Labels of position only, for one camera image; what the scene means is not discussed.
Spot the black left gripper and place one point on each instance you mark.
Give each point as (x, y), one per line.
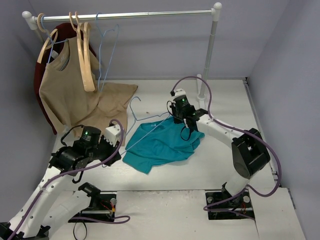
(110, 153)

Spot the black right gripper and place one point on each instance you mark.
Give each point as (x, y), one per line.
(176, 116)

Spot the teal t shirt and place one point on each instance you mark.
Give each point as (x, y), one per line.
(160, 142)

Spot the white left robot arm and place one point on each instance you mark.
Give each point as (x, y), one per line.
(36, 220)

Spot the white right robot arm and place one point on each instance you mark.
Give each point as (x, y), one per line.
(249, 155)

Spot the wooden hanger middle pair front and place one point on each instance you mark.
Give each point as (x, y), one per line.
(85, 34)

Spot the wooden hanger pair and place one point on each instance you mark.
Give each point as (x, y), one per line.
(80, 51)
(85, 34)

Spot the wooden hanger middle pair back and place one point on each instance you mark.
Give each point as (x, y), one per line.
(80, 51)

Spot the wooden hanger far left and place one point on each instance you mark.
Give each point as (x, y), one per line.
(50, 40)

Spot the beige tank top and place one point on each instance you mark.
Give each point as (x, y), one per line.
(68, 105)

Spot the dark red garment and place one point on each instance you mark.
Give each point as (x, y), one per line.
(63, 31)

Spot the metal clothes rack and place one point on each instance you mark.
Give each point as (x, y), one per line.
(214, 12)

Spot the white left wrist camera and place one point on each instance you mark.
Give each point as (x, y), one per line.
(112, 134)

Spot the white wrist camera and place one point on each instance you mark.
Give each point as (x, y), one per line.
(112, 134)
(177, 93)

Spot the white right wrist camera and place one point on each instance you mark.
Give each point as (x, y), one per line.
(177, 93)

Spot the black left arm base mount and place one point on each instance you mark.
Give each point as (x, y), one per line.
(99, 209)

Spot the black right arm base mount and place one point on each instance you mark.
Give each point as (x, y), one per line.
(220, 205)

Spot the blue wire hanger holding top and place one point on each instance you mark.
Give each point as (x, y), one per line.
(51, 50)

